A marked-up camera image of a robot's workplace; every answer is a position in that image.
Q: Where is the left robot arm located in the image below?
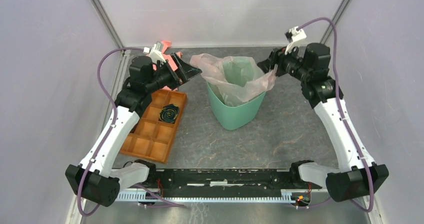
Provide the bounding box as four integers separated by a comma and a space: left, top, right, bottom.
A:
65, 53, 202, 207

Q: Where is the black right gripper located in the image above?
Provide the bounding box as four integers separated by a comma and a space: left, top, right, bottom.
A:
256, 41, 312, 82

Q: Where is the orange wooden divided tray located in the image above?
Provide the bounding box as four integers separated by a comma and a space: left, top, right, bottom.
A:
119, 89, 188, 164

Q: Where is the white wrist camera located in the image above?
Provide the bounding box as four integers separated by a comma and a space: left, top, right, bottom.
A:
284, 26, 307, 55
143, 40, 172, 63

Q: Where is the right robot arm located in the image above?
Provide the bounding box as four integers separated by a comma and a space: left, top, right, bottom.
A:
257, 43, 389, 202

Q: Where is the blue yellow rolled tie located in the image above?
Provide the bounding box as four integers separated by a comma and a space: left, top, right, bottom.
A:
159, 104, 180, 124

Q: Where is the green plastic trash bin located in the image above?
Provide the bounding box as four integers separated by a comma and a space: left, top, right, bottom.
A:
206, 82, 265, 130

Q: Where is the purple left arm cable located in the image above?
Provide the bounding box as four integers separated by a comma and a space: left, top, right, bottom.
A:
76, 47, 147, 217

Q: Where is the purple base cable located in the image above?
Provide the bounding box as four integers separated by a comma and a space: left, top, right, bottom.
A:
134, 184, 186, 210

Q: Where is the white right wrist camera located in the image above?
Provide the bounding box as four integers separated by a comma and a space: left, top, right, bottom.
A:
284, 26, 307, 55

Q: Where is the pink plastic trash bag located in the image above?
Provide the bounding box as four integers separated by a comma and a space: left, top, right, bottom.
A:
189, 53, 277, 107

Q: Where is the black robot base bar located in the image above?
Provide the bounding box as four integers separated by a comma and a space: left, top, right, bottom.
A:
142, 169, 321, 198

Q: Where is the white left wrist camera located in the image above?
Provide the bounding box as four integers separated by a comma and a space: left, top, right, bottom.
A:
143, 40, 172, 63

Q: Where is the salmon pink cloth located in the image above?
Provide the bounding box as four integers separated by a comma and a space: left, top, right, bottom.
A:
160, 40, 178, 71

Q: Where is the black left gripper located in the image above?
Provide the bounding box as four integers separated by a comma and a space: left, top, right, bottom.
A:
145, 52, 202, 93

